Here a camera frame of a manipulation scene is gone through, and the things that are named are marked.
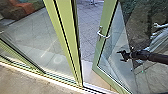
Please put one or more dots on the green framed glass door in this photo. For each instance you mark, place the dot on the green framed glass door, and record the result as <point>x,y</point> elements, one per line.
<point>106,16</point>

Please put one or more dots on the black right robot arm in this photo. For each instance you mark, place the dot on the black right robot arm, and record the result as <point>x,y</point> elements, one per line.
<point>150,56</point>

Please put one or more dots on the colourful outdoor seating block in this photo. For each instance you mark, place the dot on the colourful outdoor seating block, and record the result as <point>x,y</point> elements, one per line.
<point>18,8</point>

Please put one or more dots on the green framed glass wall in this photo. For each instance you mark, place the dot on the green framed glass wall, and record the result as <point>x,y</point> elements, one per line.
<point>65,36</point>

